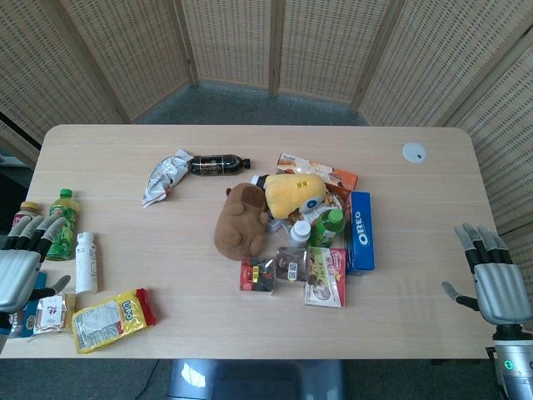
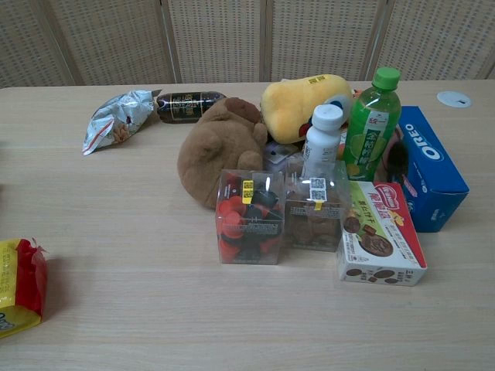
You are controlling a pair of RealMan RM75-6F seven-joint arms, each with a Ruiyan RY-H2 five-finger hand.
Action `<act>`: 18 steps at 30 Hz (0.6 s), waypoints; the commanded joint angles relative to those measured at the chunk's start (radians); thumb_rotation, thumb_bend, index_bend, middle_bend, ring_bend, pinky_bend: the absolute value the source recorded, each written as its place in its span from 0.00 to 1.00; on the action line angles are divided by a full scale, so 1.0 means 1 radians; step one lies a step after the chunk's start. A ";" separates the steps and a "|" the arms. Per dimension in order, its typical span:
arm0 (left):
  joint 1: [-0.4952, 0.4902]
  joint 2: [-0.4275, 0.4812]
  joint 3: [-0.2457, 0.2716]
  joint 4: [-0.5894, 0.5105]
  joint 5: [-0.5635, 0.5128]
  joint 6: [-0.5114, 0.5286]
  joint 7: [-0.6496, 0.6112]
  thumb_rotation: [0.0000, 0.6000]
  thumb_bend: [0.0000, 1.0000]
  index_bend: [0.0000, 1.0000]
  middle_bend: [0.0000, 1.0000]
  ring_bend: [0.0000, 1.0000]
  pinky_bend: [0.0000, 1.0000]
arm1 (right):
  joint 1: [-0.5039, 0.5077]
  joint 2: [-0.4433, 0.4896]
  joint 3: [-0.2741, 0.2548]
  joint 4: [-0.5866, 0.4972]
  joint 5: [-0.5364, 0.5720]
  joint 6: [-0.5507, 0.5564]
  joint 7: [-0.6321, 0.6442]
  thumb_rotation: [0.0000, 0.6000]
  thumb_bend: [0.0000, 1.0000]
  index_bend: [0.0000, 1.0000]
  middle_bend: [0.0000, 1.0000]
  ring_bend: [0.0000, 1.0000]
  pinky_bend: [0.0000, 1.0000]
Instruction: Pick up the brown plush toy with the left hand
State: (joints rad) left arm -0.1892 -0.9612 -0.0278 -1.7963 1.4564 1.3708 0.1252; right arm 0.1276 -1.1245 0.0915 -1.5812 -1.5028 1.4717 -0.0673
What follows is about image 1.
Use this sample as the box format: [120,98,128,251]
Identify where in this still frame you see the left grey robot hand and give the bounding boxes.
[0,213,72,314]

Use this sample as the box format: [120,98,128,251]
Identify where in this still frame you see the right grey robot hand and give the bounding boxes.
[441,222,533,327]

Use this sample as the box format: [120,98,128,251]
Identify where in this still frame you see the brown plush toy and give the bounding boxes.
[213,182,271,258]

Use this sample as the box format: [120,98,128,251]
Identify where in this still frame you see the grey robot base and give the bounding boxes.
[166,358,347,400]

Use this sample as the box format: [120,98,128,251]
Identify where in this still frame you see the blue carton box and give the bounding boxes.
[7,270,49,339]

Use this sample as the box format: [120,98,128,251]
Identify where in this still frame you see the clear wrapped pastry pack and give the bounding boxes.
[32,292,78,335]

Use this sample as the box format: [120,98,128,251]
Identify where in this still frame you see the brown cap drink bottle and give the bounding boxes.
[11,201,43,239]

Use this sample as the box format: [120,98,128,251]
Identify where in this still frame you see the tall white bottle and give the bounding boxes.
[75,231,99,295]

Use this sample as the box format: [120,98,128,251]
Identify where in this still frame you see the green tea bottle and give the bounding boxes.
[45,187,82,262]
[309,207,346,250]

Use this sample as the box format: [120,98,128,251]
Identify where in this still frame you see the black background object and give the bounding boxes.
[0,110,33,218]

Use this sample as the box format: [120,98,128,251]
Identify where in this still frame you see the yellow red snack bag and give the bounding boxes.
[71,287,157,356]

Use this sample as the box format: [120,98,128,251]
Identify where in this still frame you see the blue Oreo box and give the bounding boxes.
[345,191,376,277]

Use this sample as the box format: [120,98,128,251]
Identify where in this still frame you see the white round sticker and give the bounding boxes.
[401,142,429,166]

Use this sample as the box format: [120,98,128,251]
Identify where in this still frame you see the red white cookie box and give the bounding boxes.
[303,246,348,309]

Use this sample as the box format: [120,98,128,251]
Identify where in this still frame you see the crumpled silver snack bag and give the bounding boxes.
[141,148,195,208]

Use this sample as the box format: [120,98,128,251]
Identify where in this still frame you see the clear bag of nuts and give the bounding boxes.
[286,187,349,228]

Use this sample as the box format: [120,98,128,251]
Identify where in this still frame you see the orange snack box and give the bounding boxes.
[276,152,359,202]

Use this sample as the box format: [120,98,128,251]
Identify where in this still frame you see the small white pill bottle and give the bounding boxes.
[288,220,313,248]

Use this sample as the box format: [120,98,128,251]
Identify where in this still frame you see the clear box brown cookies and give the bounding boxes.
[274,246,310,283]

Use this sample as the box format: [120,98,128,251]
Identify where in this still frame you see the dark cola bottle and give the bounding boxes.
[187,153,252,178]

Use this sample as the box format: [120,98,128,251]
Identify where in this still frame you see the yellow plush toy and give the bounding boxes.
[264,172,328,221]

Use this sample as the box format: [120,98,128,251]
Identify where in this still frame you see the small pale purple box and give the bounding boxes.
[266,216,292,235]

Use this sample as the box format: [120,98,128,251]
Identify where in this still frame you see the clear box red black pieces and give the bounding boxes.
[239,255,277,296]

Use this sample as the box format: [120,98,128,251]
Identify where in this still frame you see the woven folding screen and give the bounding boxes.
[0,0,533,301]

